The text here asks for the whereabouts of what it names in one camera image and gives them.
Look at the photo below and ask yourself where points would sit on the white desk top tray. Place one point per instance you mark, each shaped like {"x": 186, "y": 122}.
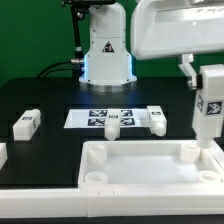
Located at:
{"x": 147, "y": 163}

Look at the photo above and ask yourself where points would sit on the white left barrier block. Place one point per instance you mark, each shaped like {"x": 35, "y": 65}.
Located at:
{"x": 3, "y": 154}

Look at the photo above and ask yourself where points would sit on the white marker sheet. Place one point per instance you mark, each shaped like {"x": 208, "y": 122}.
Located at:
{"x": 95, "y": 118}

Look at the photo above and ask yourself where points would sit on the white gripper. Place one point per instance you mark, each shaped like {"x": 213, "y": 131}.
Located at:
{"x": 163, "y": 28}

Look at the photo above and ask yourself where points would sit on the white front barrier rail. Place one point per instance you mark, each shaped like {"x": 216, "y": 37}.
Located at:
{"x": 149, "y": 201}

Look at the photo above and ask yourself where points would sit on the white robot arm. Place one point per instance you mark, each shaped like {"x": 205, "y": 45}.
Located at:
{"x": 107, "y": 64}

